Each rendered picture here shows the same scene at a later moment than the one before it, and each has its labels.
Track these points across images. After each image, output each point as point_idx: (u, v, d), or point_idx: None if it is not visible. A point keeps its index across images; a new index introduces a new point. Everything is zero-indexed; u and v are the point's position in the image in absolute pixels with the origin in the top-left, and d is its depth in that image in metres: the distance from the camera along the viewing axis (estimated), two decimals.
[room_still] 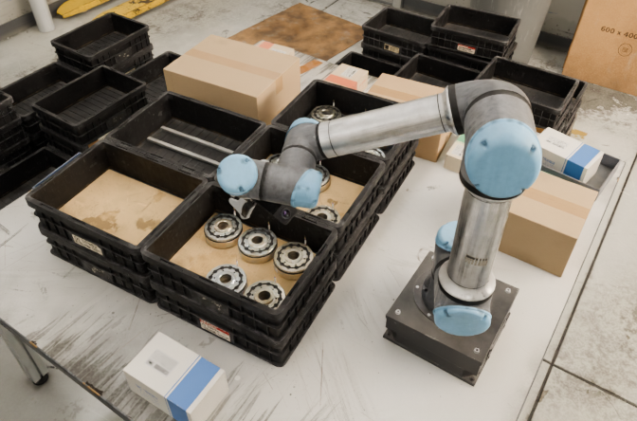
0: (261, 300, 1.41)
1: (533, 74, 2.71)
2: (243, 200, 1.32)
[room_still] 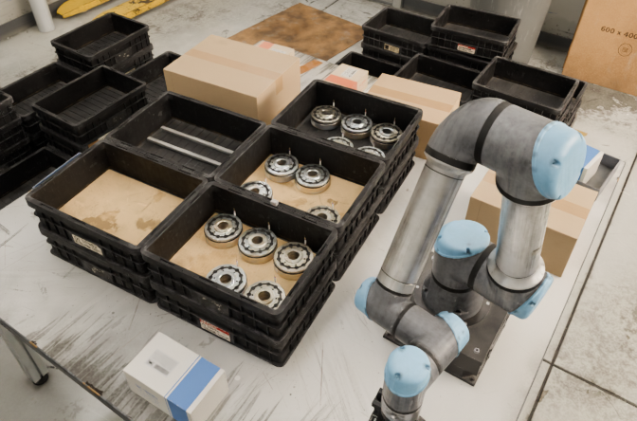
0: (261, 300, 1.41)
1: (533, 74, 2.71)
2: None
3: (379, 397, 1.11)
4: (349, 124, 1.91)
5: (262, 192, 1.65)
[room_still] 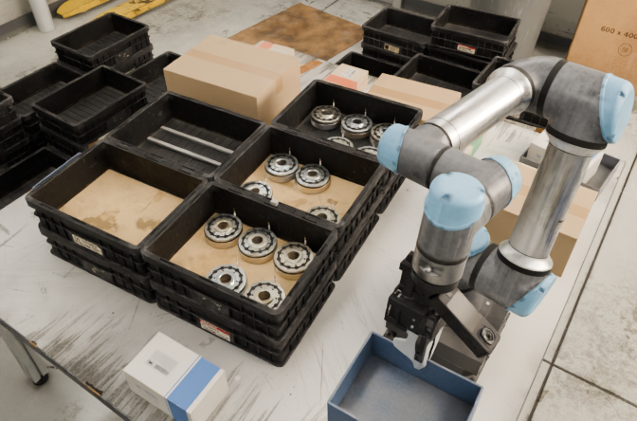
0: (261, 300, 1.41)
1: None
2: (413, 336, 0.91)
3: (409, 261, 0.88)
4: (349, 124, 1.91)
5: (262, 192, 1.65)
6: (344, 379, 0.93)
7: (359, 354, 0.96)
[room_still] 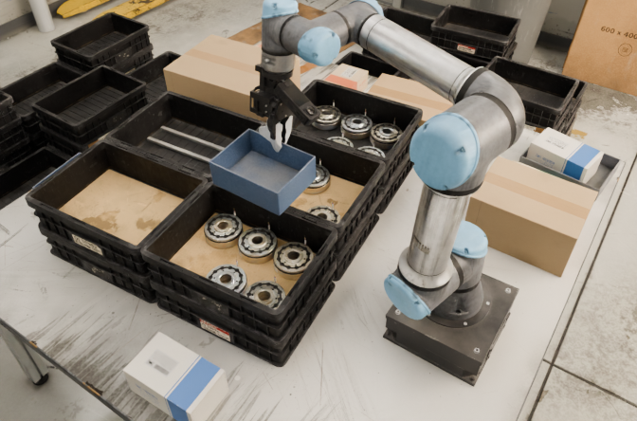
0: (261, 300, 1.41)
1: (533, 74, 2.71)
2: None
3: None
4: (349, 124, 1.91)
5: None
6: (224, 152, 1.38)
7: (237, 139, 1.40)
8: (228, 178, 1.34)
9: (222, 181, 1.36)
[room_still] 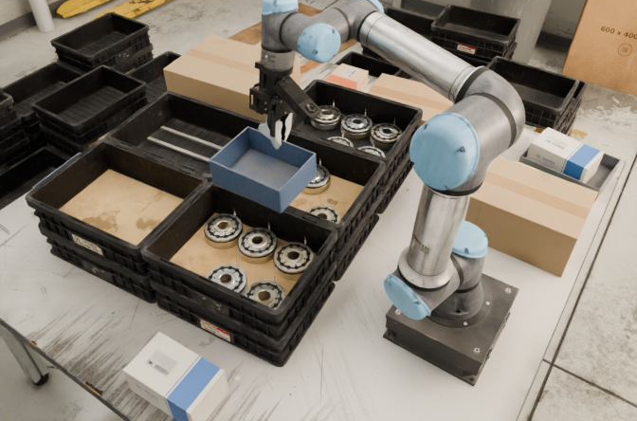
0: (261, 300, 1.41)
1: (533, 74, 2.71)
2: None
3: None
4: (349, 124, 1.91)
5: None
6: (224, 150, 1.37)
7: (236, 137, 1.40)
8: (228, 177, 1.33)
9: (222, 180, 1.35)
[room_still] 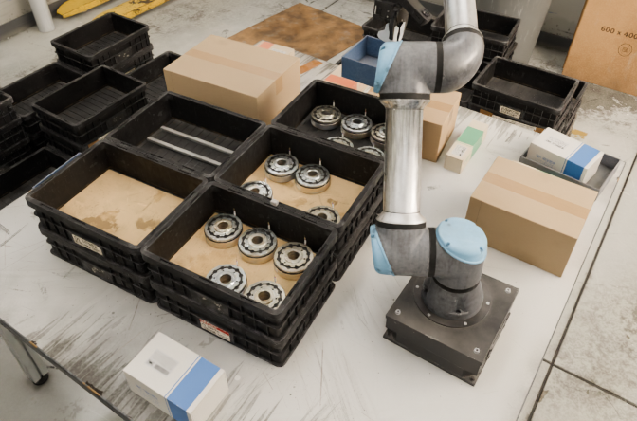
0: (261, 300, 1.41)
1: (533, 74, 2.71)
2: (388, 25, 1.71)
3: None
4: (349, 124, 1.91)
5: (262, 192, 1.65)
6: (351, 50, 1.74)
7: (359, 42, 1.76)
8: (357, 69, 1.70)
9: (351, 73, 1.72)
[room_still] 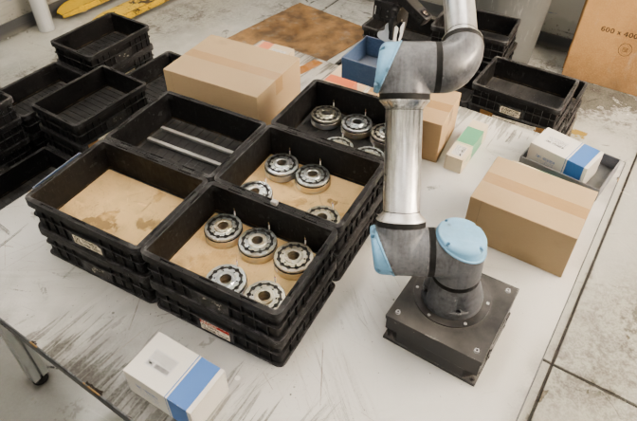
0: (261, 300, 1.41)
1: (533, 74, 2.71)
2: (388, 25, 1.71)
3: None
4: (349, 124, 1.91)
5: (262, 192, 1.65)
6: (351, 51, 1.74)
7: (359, 43, 1.76)
8: (357, 70, 1.70)
9: (351, 74, 1.72)
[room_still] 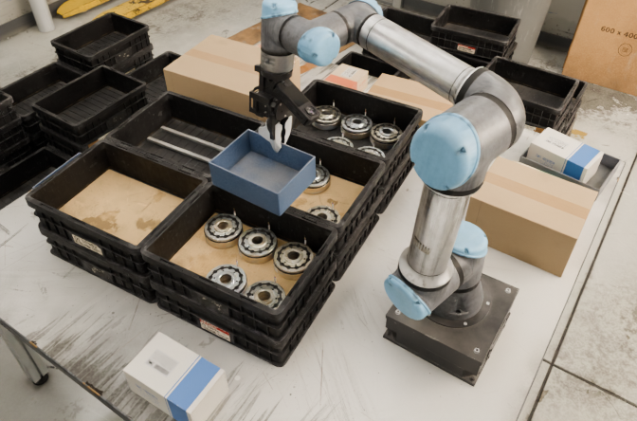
0: (261, 300, 1.41)
1: (533, 74, 2.71)
2: None
3: None
4: (349, 124, 1.91)
5: None
6: (224, 153, 1.37)
7: (236, 140, 1.40)
8: (227, 179, 1.34)
9: (222, 182, 1.36)
